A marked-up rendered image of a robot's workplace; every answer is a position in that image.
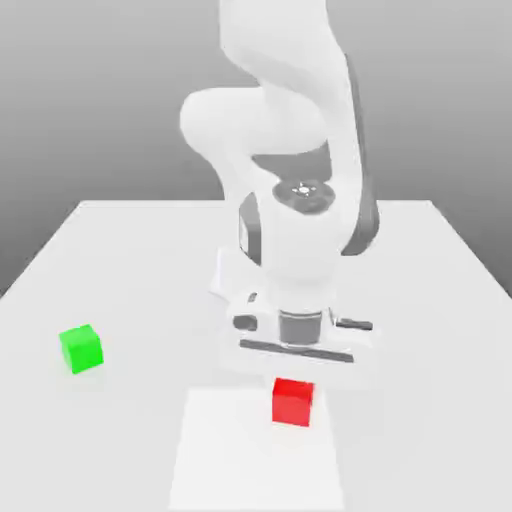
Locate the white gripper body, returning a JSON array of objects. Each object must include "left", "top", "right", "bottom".
[{"left": 223, "top": 334, "right": 375, "bottom": 386}]

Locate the small red cube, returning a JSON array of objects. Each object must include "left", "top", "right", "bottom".
[{"left": 271, "top": 376, "right": 316, "bottom": 428}]

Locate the small green cube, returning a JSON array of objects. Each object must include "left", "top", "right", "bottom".
[{"left": 58, "top": 323, "right": 105, "bottom": 376}]

